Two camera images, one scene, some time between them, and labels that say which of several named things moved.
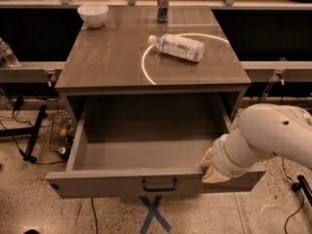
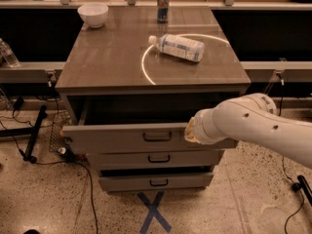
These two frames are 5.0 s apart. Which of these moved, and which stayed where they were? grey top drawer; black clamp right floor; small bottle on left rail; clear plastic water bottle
Moved: grey top drawer
Stayed: small bottle on left rail; clear plastic water bottle; black clamp right floor
